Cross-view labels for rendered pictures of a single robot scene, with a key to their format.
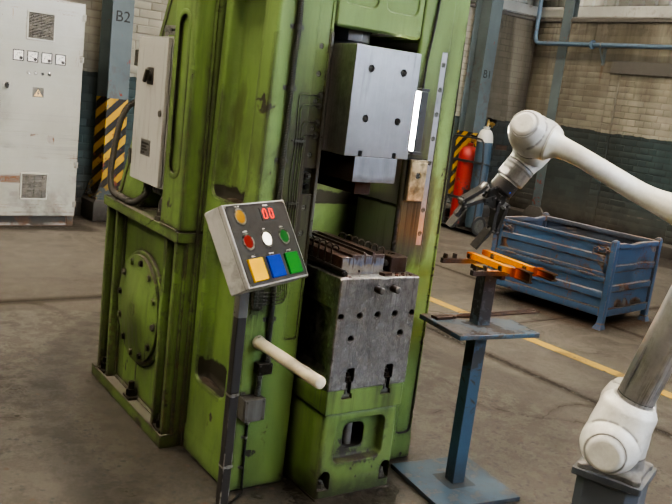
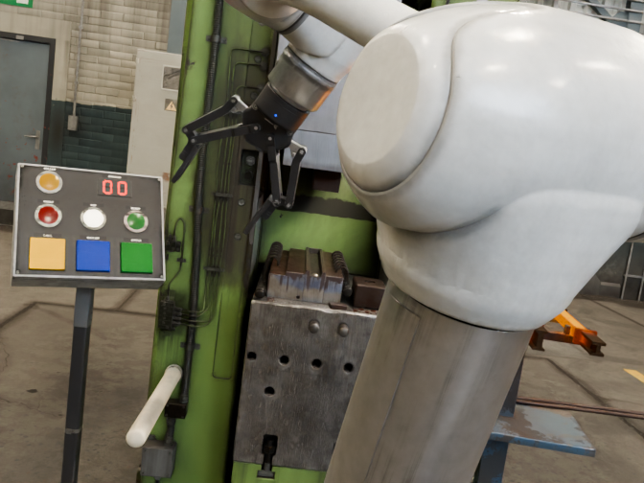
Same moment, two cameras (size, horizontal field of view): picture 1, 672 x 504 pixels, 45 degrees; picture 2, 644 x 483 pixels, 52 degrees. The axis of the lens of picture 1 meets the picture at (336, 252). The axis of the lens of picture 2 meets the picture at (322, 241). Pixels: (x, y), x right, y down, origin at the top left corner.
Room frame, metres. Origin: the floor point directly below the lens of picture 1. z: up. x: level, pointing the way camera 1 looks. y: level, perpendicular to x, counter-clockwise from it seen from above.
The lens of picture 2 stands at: (1.61, -1.07, 1.32)
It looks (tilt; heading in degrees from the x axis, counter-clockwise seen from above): 8 degrees down; 33
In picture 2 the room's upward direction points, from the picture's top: 8 degrees clockwise
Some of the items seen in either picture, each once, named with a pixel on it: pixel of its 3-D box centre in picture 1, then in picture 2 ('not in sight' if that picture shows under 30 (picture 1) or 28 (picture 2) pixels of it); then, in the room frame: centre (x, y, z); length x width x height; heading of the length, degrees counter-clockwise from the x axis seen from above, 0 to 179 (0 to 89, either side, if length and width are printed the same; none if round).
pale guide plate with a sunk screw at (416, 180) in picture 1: (415, 180); not in sight; (3.35, -0.29, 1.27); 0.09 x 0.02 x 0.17; 125
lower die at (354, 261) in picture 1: (333, 250); (305, 271); (3.23, 0.01, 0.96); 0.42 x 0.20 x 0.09; 35
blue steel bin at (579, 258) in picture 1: (570, 265); not in sight; (6.89, -2.02, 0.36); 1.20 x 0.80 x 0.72; 43
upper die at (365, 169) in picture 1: (343, 162); (320, 150); (3.23, 0.01, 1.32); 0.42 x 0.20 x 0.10; 35
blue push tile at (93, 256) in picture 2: (275, 266); (93, 256); (2.61, 0.19, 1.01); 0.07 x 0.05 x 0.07; 150
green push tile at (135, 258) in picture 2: (292, 262); (136, 258); (2.69, 0.14, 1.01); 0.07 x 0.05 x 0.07; 150
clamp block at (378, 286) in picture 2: (389, 261); (368, 292); (3.21, -0.22, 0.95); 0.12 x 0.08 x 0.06; 35
